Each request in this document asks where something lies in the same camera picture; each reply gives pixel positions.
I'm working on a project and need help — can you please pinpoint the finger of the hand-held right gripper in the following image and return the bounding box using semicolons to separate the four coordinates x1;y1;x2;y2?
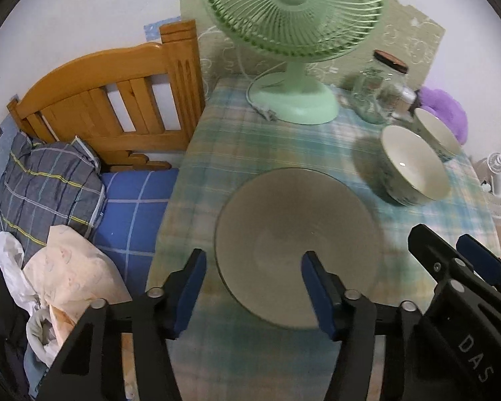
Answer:
408;223;472;293
456;234;501;285

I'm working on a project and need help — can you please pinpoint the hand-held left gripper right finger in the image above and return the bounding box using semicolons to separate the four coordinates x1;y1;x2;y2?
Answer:
301;251;427;401

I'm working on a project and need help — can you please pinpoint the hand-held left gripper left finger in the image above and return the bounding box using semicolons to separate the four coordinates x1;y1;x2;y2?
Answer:
35;248;207;401

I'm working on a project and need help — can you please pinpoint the large round floral plate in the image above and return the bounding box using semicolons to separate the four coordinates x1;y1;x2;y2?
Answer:
214;168;382;330

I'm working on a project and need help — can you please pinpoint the grey ceramic bowl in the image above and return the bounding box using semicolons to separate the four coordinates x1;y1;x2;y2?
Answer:
411;108;463;163
365;125;452;207

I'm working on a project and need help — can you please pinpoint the white standing fan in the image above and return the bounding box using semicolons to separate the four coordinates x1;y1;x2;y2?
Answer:
474;152;501;227

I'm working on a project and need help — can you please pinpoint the blue checked bed sheet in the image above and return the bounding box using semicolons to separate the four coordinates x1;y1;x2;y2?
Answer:
90;169;180;301

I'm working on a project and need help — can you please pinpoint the peach cloth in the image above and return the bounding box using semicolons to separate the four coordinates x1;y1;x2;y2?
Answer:
23;225;132;343

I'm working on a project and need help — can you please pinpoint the purple plush toy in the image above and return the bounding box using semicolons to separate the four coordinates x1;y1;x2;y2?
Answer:
417;87;470;143

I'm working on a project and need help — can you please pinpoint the small white-lid jar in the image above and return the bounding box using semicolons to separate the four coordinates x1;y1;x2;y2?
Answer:
394;86;420;113

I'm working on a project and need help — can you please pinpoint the plaid tablecloth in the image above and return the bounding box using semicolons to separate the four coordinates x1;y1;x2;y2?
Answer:
144;77;501;401

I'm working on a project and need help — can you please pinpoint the glass jar with brown lid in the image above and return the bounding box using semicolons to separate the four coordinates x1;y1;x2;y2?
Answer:
352;49;416;125

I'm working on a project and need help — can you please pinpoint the white plastic bag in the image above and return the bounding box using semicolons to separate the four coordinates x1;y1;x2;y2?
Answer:
0;232;63;364

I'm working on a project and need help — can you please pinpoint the dark cloth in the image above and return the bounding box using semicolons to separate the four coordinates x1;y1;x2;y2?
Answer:
0;265;32;389

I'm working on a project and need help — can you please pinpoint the grey plaid pillow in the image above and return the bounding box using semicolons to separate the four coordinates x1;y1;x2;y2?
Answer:
0;136;106;251

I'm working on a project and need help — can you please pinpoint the wooden headboard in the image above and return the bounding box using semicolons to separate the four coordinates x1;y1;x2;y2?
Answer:
7;20;205;172

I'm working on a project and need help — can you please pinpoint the white fan power cord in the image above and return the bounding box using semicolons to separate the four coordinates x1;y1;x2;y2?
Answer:
234;44;293;121

